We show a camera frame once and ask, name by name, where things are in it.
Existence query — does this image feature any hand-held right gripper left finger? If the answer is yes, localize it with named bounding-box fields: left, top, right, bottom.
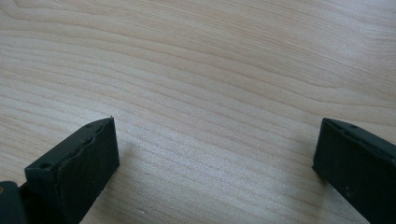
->
left=18, top=116, right=120, bottom=224

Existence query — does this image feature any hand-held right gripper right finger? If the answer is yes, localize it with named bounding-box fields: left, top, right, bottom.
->
left=312, top=117, right=396, bottom=224

